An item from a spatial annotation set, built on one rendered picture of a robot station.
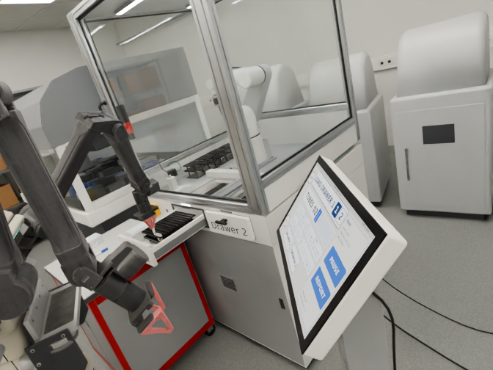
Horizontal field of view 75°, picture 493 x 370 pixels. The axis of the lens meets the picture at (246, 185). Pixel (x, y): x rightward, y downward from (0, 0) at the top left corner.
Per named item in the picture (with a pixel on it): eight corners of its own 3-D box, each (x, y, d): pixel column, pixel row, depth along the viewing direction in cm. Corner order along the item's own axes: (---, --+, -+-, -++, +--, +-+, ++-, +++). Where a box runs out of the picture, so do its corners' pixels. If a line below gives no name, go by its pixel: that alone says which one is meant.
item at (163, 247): (155, 261, 143) (150, 249, 141) (128, 249, 161) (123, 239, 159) (218, 217, 169) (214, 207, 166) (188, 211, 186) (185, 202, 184)
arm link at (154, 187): (129, 175, 139) (144, 186, 137) (150, 165, 148) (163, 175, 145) (129, 196, 147) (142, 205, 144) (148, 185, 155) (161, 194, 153)
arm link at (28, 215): (9, 230, 100) (20, 239, 99) (28, 202, 101) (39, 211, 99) (34, 232, 109) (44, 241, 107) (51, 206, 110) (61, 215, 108)
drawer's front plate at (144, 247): (155, 267, 141) (146, 246, 137) (125, 253, 161) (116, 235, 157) (158, 265, 142) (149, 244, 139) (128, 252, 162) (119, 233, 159)
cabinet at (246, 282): (309, 379, 162) (274, 247, 134) (188, 312, 233) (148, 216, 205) (380, 268, 223) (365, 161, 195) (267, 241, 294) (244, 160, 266)
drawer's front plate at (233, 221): (253, 241, 140) (246, 219, 136) (210, 230, 160) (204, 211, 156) (255, 238, 141) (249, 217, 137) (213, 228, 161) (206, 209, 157)
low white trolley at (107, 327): (144, 411, 169) (83, 299, 143) (97, 360, 212) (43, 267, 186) (221, 332, 206) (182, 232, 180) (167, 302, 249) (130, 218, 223)
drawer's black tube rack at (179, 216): (164, 249, 151) (160, 237, 149) (145, 242, 163) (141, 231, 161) (199, 225, 165) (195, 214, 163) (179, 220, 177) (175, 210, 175)
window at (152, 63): (249, 202, 136) (174, -62, 103) (147, 189, 195) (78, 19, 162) (250, 202, 136) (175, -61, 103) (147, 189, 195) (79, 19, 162)
